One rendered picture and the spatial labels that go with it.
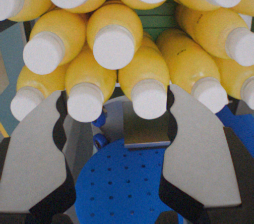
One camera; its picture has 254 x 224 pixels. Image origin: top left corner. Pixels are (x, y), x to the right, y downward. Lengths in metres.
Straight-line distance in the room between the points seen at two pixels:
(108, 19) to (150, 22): 0.19
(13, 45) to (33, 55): 1.31
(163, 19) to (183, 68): 0.16
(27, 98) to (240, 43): 0.24
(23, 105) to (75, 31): 0.10
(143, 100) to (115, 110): 0.23
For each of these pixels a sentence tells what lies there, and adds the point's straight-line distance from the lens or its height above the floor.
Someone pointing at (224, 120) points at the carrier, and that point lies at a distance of 0.99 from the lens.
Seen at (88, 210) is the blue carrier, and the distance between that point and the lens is 0.35.
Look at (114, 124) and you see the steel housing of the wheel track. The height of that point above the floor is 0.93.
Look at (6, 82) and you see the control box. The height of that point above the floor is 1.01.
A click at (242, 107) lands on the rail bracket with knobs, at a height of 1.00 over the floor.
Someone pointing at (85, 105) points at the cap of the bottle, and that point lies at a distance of 0.23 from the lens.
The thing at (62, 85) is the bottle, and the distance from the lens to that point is 0.29.
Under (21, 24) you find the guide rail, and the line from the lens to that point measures 0.35.
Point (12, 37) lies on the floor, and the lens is 1.51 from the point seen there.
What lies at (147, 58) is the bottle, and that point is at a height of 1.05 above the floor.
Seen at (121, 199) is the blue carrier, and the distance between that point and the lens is 0.35.
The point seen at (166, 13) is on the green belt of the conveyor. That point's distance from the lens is 0.41.
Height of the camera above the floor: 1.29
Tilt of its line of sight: 58 degrees down
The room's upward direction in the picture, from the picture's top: 175 degrees clockwise
